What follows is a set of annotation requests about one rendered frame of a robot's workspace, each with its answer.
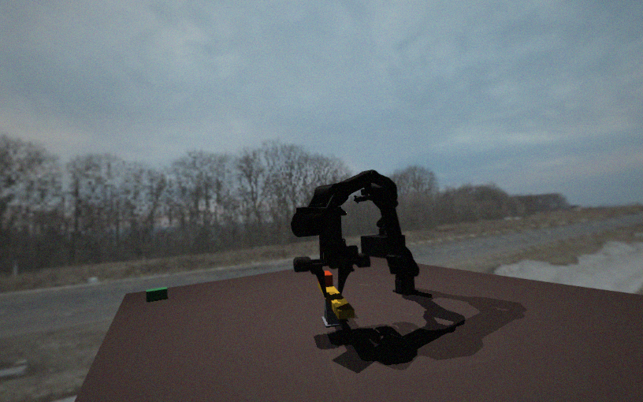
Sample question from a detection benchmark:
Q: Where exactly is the yellow bar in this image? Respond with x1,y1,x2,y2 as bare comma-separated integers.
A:
324,271,355,319

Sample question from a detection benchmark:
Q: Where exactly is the green rectangular block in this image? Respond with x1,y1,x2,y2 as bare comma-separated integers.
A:
146,287,168,301

